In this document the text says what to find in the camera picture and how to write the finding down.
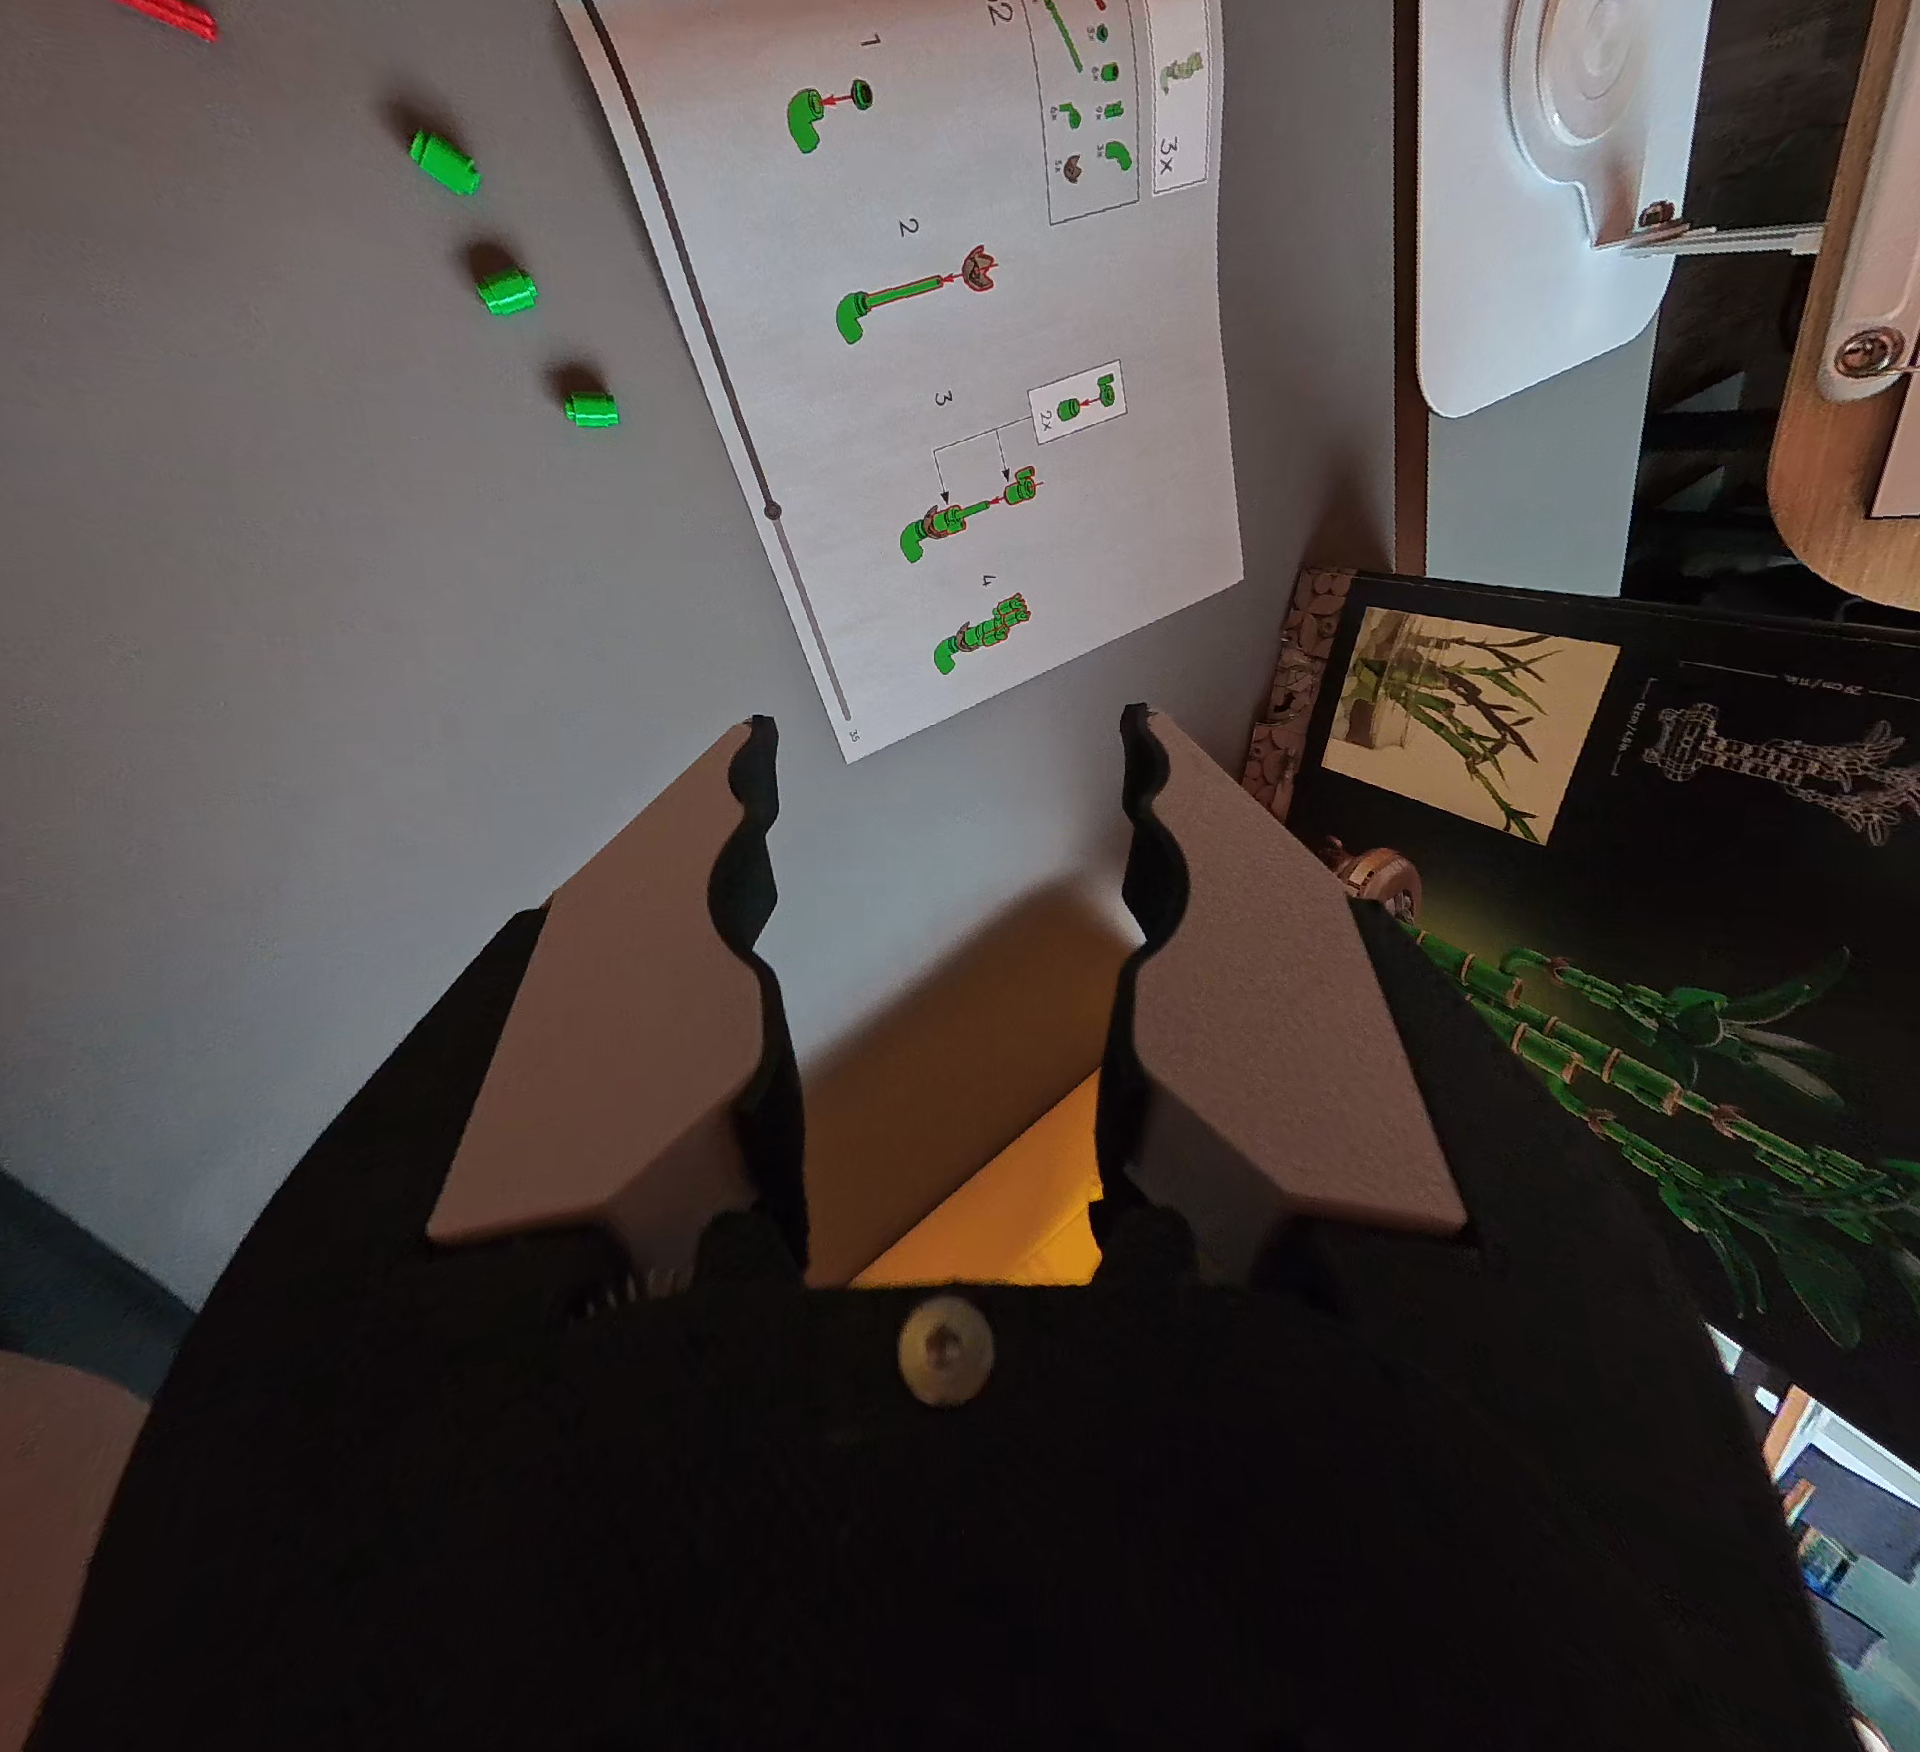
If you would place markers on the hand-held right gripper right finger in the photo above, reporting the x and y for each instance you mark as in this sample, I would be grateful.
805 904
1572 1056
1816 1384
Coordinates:
1289 1047

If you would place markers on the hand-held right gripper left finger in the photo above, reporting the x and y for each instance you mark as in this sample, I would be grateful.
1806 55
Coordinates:
599 1063

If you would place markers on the small green round brick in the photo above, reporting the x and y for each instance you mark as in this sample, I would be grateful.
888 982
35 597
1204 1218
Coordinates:
446 161
590 410
506 291

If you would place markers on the black building set box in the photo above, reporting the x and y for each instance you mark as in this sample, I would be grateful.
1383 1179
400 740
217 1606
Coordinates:
1680 912

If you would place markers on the yellow plastic bin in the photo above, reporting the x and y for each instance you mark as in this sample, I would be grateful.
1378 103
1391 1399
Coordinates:
990 1227

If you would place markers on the open building instruction booklet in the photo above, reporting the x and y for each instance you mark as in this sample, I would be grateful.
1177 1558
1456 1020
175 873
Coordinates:
1110 506

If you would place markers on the printed instruction sheet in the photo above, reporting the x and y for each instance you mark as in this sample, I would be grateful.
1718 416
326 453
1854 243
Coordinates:
1897 462

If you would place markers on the white stand base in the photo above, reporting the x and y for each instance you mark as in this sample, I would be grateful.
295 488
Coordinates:
1485 209

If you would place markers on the red brick pin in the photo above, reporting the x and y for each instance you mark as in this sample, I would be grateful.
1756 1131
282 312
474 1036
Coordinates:
157 3

